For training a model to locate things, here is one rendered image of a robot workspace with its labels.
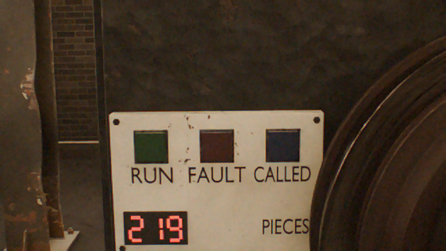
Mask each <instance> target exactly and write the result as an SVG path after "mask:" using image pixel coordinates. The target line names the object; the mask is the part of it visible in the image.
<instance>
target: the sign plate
mask: <svg viewBox="0 0 446 251"><path fill-rule="evenodd" d="M269 131H298V160H280V161H269V160H268V132H269ZM109 132H110V148H111V166H112V178H113V193H114V224H115V239H116V251H309V219H310V211H311V204H312V197H313V193H314V187H315V184H316V179H317V176H318V172H319V169H320V167H321V164H322V161H323V112H322V111H321V110H275V111H202V112H112V113H111V114H110V115H109ZM137 132H165V145H166V162H137V149H136V133H137ZM202 132H231V145H232V161H214V162H203V161H202V141H201V133H202ZM131 216H132V217H138V216H140V219H143V223H144V228H141V225H140V219H138V220H131ZM170 216H179V219H182V227H179V219H170ZM160 219H163V227H162V228H160ZM167 219H170V227H179V230H182V234H183V238H180V236H179V230H170V227H167ZM132 228H141V231H132ZM160 230H163V239H160ZM129 231H132V239H141V242H132V239H129ZM171 238H180V241H171Z"/></svg>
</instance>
